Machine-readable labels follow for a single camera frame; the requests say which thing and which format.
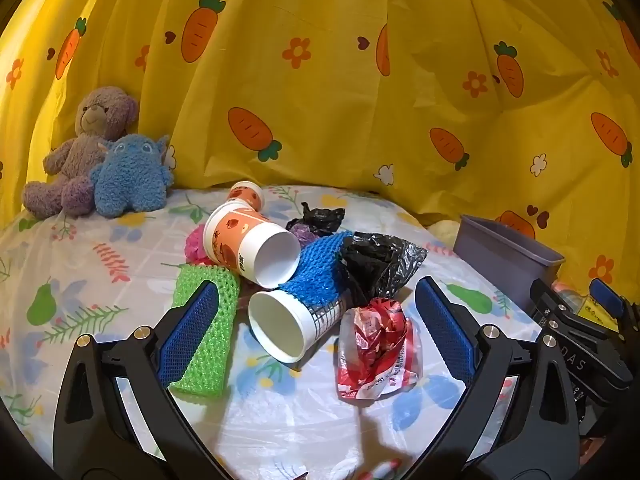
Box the plain pink plastic bag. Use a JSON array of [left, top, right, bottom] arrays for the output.
[[184, 225, 213, 265]]

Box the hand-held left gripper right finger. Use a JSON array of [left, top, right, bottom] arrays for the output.
[[400, 276, 583, 480]]

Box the grey plastic bin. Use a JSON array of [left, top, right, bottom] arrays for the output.
[[454, 214, 566, 311]]

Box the black plastic bag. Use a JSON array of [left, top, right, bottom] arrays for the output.
[[340, 231, 428, 306], [286, 202, 347, 238]]

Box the white grid paper cup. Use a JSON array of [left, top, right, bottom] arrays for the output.
[[248, 287, 351, 363]]

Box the yellow tissue pack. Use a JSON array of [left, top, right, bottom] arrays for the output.
[[575, 295, 621, 327]]

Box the yellow carrot print curtain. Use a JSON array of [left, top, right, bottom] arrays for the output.
[[0, 0, 640, 306]]

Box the red and white plastic wrapper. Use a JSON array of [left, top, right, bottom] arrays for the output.
[[336, 297, 423, 402]]

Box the floral plastic table cover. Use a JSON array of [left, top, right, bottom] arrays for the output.
[[0, 185, 551, 480]]

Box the brown teddy bear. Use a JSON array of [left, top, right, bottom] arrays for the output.
[[22, 86, 140, 218]]

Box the red and white pen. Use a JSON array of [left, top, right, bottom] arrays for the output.
[[357, 457, 403, 480]]

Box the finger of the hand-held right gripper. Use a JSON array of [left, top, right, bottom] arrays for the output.
[[589, 278, 640, 346], [530, 277, 633, 386]]

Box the orange printed paper cup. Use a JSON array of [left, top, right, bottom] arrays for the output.
[[227, 181, 264, 211], [202, 200, 302, 290]]

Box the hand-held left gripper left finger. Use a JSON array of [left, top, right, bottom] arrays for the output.
[[52, 279, 236, 480]]

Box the blue plush toy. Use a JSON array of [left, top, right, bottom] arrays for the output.
[[90, 133, 175, 218]]

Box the green foam net sleeve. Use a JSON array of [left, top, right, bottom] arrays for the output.
[[167, 265, 242, 398]]

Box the blue foam net sleeve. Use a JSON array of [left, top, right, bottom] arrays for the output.
[[280, 232, 358, 308]]

